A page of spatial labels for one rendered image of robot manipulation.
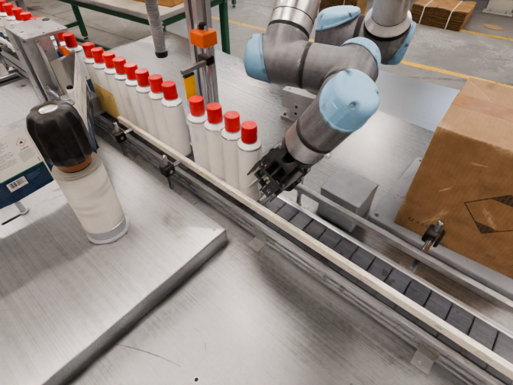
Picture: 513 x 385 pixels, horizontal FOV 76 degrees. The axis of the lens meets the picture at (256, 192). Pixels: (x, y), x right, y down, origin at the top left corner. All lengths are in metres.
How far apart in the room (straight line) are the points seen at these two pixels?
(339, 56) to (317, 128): 0.13
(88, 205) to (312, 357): 0.49
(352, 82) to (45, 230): 0.70
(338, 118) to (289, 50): 0.17
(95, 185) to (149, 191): 0.21
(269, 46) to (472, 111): 0.40
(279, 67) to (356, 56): 0.12
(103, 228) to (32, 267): 0.16
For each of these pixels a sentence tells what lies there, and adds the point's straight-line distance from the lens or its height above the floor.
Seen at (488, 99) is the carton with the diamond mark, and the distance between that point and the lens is 0.82.
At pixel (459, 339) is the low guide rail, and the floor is 0.91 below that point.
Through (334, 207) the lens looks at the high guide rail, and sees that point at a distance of 0.68.
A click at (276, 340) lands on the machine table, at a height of 0.83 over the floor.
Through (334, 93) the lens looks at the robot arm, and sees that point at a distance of 0.46.
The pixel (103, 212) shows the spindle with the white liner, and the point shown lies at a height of 0.97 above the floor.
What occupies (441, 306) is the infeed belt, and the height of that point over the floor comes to 0.88.
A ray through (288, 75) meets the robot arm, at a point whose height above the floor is 1.21.
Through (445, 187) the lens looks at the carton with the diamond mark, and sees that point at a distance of 0.74.
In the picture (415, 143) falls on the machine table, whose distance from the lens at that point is 1.16.
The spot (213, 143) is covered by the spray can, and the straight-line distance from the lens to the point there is 0.75.
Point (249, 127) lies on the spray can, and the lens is 0.66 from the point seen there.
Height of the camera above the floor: 1.45
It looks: 45 degrees down
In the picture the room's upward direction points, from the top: straight up
